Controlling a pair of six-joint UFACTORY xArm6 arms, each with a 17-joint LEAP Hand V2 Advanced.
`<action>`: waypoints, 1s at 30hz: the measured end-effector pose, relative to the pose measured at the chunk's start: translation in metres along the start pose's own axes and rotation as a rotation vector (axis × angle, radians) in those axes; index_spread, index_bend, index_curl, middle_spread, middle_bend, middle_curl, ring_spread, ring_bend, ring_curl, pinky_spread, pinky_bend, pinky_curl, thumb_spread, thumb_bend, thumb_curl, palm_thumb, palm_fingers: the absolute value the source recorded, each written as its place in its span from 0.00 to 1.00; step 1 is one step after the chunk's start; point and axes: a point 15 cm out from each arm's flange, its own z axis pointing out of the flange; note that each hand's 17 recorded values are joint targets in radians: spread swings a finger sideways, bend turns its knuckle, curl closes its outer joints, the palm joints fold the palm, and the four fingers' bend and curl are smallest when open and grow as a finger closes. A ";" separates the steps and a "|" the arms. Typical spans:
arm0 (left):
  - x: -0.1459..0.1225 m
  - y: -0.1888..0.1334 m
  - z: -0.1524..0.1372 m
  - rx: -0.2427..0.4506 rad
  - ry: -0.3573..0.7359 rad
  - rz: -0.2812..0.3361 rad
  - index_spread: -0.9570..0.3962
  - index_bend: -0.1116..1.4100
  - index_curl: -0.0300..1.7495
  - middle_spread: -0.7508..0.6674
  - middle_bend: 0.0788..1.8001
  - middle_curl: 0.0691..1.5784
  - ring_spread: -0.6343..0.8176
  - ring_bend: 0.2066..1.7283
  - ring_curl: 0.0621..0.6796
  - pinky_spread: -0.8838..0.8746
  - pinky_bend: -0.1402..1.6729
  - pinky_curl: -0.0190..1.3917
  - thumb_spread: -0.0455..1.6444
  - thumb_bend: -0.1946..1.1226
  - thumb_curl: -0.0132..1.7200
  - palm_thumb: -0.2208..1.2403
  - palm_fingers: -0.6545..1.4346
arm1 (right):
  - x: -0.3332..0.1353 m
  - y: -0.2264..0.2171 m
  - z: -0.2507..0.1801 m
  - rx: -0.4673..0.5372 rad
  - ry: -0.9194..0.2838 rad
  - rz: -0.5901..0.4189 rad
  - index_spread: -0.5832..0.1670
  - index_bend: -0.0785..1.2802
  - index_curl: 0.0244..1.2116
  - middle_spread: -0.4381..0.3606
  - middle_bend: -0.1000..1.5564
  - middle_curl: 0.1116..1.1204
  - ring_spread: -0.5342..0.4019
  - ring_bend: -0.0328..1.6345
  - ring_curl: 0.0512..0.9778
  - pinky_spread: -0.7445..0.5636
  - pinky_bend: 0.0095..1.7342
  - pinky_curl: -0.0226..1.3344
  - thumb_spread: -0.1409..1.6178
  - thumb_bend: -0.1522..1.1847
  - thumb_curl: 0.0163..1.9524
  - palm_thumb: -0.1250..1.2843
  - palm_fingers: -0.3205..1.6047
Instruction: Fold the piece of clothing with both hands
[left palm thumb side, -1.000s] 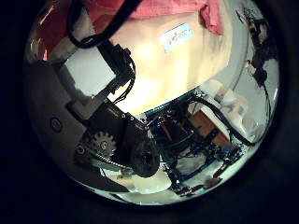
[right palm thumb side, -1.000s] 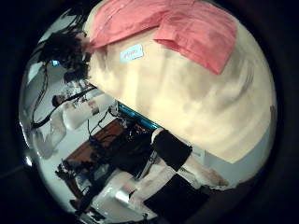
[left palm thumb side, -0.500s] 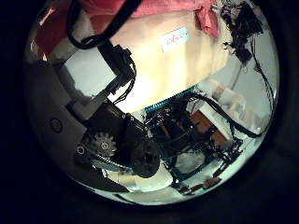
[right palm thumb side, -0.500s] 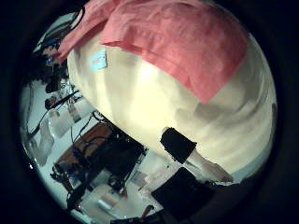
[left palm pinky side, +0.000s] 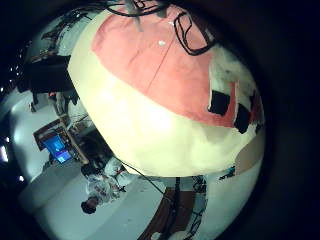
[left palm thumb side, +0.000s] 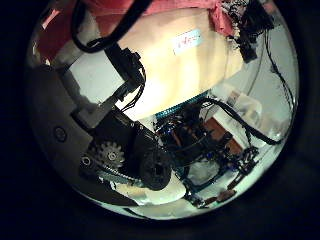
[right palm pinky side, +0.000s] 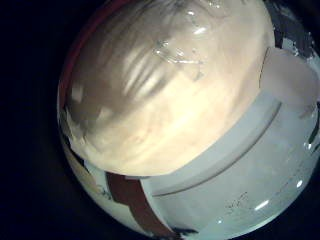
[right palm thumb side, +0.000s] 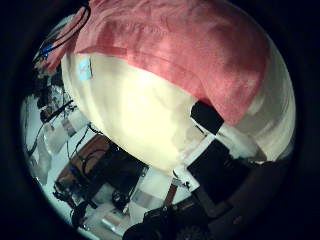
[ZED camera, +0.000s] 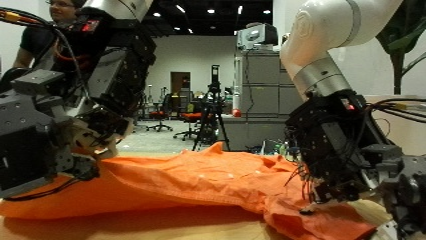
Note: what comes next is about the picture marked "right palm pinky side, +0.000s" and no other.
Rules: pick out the orange garment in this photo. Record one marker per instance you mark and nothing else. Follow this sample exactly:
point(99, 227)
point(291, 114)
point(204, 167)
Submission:
point(68, 63)

